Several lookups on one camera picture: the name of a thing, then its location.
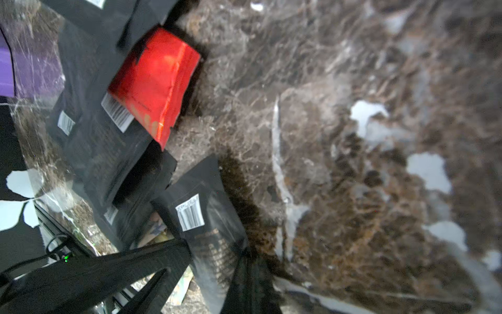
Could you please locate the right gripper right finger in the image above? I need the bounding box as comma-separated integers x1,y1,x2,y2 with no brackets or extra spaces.
220,251,282,314

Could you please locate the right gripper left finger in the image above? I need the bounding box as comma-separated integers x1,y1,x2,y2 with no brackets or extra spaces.
0,239,193,314

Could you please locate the black tea bag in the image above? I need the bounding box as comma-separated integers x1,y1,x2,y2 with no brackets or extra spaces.
43,0,196,48
152,154,248,313
47,22,162,209
93,149,177,251

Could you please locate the yellow patterned tea bag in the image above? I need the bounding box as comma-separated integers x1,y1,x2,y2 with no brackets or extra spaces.
135,212,193,313

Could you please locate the small red tea bag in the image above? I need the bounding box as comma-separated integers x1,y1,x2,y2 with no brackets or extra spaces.
108,27,201,149

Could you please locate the black tea bag top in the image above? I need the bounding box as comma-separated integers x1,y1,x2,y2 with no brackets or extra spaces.
43,0,196,48

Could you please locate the purple metronome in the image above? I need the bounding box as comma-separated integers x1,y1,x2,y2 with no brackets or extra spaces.
1,29,65,98

